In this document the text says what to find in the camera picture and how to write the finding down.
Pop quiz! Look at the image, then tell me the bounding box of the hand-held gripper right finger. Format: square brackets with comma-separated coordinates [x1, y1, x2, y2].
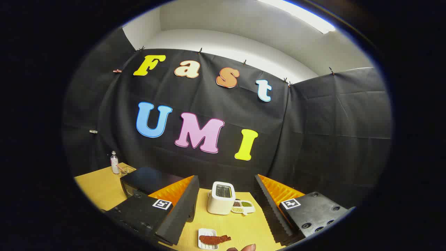
[254, 174, 356, 246]

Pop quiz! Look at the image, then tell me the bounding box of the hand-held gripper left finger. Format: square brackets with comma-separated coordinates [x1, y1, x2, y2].
[103, 175, 200, 246]

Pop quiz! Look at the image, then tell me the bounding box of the brown chicken drumstick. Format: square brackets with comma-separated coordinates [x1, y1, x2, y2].
[199, 235, 231, 245]

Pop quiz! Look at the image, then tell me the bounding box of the black toaster oven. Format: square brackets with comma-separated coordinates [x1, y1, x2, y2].
[120, 167, 196, 222]

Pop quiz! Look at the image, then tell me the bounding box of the white pop-up toaster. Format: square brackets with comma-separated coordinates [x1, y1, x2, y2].
[207, 181, 236, 215]

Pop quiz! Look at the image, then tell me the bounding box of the white divided bean dish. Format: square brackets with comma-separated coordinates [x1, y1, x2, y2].
[231, 199, 255, 216]

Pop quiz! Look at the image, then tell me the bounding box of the white rectangular tray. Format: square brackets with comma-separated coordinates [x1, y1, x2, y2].
[198, 228, 220, 250]

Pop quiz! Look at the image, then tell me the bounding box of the small clear plastic bottle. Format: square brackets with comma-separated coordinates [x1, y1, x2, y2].
[110, 151, 120, 174]

